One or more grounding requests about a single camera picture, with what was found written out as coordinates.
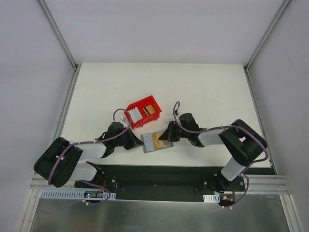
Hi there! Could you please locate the gold credit card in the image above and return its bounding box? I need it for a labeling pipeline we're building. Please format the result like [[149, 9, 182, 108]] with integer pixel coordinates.
[[152, 130, 173, 150], [143, 104, 156, 116]]

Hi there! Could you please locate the grey leather card holder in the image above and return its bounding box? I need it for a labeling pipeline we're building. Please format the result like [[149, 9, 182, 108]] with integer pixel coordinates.
[[140, 130, 173, 153]]

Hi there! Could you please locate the white card stack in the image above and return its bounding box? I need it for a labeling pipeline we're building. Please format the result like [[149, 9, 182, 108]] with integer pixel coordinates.
[[128, 107, 143, 123]]

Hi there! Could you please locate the red plastic bin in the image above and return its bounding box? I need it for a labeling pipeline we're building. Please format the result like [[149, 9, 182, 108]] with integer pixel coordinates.
[[125, 95, 162, 129]]

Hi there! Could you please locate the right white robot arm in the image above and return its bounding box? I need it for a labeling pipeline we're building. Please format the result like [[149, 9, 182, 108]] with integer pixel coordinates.
[[158, 113, 268, 191]]

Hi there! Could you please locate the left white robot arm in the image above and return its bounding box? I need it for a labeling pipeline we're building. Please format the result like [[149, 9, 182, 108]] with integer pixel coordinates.
[[34, 121, 144, 188]]

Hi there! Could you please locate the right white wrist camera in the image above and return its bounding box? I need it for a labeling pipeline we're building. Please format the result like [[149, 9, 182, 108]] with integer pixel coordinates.
[[174, 108, 182, 116]]

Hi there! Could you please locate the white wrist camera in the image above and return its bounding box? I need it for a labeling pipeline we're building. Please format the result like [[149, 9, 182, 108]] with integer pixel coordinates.
[[119, 117, 129, 124], [174, 108, 182, 116]]

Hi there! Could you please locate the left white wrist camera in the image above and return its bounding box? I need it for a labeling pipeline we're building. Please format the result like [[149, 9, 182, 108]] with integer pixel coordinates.
[[119, 117, 129, 124]]

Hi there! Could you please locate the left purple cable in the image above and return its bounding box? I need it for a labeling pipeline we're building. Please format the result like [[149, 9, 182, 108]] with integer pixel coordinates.
[[47, 108, 133, 206]]

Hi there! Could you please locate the purple cable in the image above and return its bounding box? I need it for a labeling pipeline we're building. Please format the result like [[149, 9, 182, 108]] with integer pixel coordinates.
[[47, 108, 133, 206], [173, 101, 268, 210]]

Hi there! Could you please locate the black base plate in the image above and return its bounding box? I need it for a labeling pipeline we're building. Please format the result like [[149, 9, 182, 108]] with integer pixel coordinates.
[[74, 164, 245, 202]]

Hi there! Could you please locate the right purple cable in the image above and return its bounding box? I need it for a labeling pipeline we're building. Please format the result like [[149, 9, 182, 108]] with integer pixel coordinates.
[[173, 101, 268, 210]]

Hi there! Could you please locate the right white cable duct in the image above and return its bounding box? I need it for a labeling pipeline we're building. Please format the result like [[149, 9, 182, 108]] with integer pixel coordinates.
[[203, 193, 220, 203]]

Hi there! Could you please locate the white cable duct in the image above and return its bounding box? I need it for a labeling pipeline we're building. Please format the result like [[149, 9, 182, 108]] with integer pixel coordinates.
[[41, 190, 116, 201], [203, 193, 220, 203]]

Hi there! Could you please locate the left aluminium frame post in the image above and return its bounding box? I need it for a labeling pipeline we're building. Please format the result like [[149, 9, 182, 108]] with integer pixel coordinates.
[[36, 0, 79, 71]]

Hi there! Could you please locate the aluminium frame post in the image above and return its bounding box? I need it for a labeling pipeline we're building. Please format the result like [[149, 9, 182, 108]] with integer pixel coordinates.
[[244, 0, 293, 73], [36, 0, 79, 71]]

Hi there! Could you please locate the left white cable duct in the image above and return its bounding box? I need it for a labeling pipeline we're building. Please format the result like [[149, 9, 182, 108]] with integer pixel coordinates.
[[41, 190, 116, 201]]

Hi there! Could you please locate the aluminium front rail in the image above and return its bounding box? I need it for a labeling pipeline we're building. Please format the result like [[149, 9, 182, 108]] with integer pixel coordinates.
[[30, 170, 290, 194]]

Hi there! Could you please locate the right aluminium frame post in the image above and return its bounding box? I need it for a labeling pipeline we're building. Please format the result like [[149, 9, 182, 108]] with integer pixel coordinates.
[[244, 0, 293, 73]]

